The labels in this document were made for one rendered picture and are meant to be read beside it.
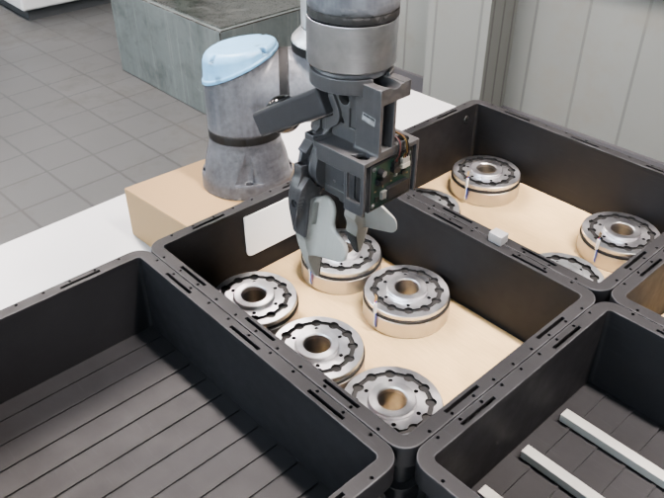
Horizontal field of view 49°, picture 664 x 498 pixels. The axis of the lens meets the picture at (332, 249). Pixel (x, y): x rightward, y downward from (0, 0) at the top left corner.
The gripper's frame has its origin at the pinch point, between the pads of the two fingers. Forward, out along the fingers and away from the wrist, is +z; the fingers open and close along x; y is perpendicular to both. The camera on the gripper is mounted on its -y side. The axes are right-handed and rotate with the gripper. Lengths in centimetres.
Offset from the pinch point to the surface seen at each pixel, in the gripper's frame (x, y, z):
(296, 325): -1.6, -3.9, 11.8
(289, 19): 164, -193, 58
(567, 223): 42.8, 4.6, 14.2
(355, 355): -0.6, 4.3, 11.4
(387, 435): -10.7, 17.5, 4.6
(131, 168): 79, -191, 98
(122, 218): 7, -60, 28
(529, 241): 35.1, 3.2, 14.3
